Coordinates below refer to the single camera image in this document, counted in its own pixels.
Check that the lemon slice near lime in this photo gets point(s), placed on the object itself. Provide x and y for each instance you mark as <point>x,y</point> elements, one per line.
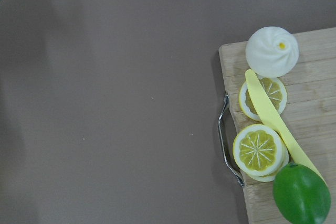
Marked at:
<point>260,152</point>

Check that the lemon slice near bun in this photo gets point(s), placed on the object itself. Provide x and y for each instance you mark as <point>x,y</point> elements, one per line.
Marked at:
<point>275,90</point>

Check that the green lime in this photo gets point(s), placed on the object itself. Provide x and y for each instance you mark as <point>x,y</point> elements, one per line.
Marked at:
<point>301,195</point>

